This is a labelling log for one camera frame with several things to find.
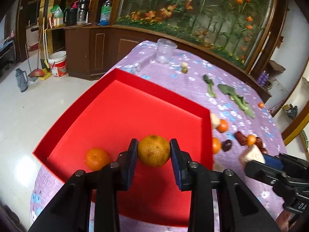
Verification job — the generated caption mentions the large bok choy leaves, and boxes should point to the large bok choy leaves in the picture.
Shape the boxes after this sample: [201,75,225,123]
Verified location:
[217,84,255,119]

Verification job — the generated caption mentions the small bok choy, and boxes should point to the small bok choy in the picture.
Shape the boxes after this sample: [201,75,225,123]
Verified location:
[203,74,216,98]

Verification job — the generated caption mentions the small beige chunk near cup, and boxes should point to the small beige chunk near cup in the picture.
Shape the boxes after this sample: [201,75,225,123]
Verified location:
[181,62,188,68]

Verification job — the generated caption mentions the wooden cabinet counter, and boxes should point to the wooden cabinet counter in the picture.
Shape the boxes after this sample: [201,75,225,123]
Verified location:
[47,25,271,102]

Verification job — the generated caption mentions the white red plastic bucket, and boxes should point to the white red plastic bucket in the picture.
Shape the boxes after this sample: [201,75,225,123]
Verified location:
[48,51,68,78]

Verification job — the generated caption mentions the grey thermos on floor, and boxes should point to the grey thermos on floor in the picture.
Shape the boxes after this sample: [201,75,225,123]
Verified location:
[15,68,28,93]

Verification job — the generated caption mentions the red date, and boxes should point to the red date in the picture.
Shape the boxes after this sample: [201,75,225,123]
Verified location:
[234,131,247,146]
[255,137,268,154]

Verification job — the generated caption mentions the white sugarcane chunk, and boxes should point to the white sugarcane chunk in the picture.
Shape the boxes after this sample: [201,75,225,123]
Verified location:
[239,145,266,169]

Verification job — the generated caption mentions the black kettle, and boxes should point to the black kettle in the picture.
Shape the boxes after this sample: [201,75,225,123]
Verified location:
[63,7,77,26]

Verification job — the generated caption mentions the small green fruit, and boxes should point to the small green fruit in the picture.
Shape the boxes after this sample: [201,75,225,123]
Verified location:
[181,67,188,74]

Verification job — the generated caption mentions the orange tangerine at tray edge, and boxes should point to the orange tangerine at tray edge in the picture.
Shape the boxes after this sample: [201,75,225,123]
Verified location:
[212,137,222,154]

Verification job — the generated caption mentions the round beige sugarcane piece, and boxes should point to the round beige sugarcane piece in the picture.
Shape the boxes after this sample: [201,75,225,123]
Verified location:
[210,113,221,129]

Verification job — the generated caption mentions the green white bag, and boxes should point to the green white bag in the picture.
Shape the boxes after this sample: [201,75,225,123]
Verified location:
[49,5,64,28]

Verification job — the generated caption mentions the small orange tangerine in tray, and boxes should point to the small orange tangerine in tray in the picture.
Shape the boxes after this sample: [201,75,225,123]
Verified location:
[85,148,112,171]

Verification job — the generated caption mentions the purple bottles pack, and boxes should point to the purple bottles pack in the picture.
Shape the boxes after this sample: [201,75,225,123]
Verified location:
[257,70,269,86]

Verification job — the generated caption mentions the orange tangerine beside tray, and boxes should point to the orange tangerine beside tray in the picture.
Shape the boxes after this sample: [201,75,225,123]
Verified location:
[216,119,229,133]

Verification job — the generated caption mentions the red tray box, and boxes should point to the red tray box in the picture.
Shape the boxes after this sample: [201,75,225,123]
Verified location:
[33,69,213,226]

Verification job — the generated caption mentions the large yellow orange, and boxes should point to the large yellow orange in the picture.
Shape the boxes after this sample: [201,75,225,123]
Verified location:
[137,135,171,167]

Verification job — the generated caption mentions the flower garden mural panel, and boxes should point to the flower garden mural panel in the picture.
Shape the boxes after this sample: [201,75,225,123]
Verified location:
[116,0,274,69]

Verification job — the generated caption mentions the broom and dustpan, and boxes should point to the broom and dustpan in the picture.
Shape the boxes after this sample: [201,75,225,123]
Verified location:
[26,17,51,82]

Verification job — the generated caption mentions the far small orange kumquat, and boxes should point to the far small orange kumquat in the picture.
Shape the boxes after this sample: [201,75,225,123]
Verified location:
[258,102,265,108]

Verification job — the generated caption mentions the purple floral tablecloth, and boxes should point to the purple floral tablecloth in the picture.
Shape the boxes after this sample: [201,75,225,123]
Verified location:
[30,41,286,222]

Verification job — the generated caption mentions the green label water bottle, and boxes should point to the green label water bottle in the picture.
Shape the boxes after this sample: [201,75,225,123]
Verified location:
[99,0,112,26]

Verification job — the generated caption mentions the clear plastic cup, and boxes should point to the clear plastic cup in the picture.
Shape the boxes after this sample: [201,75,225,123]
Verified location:
[155,38,177,64]

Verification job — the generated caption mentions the steel black thermos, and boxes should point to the steel black thermos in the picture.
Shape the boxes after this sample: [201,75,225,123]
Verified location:
[76,0,90,25]

